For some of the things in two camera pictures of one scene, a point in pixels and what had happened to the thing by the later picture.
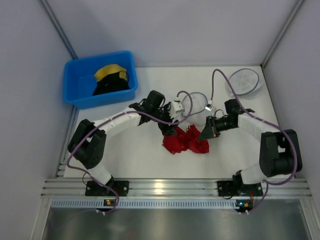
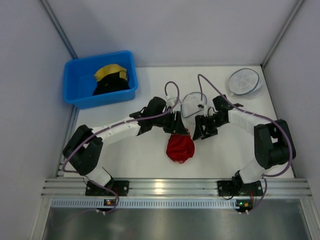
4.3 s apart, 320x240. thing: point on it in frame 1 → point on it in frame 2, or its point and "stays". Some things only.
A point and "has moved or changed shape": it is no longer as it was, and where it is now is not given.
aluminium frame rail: x=76 y=187 stays
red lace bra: x=188 y=140 has moved or changed shape
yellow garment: x=110 y=69 stays
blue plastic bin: x=78 y=78 stays
